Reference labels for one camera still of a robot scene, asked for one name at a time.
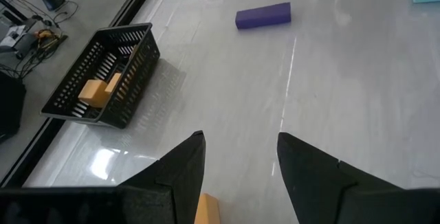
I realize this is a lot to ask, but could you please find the black floor cable bundle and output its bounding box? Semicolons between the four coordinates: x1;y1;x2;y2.
0;0;80;80

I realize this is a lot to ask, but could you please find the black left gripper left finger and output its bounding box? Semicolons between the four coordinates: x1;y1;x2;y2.
118;130;207;224

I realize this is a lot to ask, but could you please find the orange foam block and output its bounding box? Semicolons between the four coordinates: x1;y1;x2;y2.
78;79;111;109
104;72;123;96
194;192;221;224

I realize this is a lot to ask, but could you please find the black plastic basket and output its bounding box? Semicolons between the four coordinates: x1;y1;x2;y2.
40;23;161;130

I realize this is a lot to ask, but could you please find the black computer tower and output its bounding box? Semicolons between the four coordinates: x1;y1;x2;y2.
0;71;27;143

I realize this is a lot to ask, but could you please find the purple foam block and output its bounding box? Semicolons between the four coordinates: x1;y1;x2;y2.
234;1;292;30

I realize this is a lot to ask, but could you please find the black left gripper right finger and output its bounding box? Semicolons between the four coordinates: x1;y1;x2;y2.
276;132;405;224

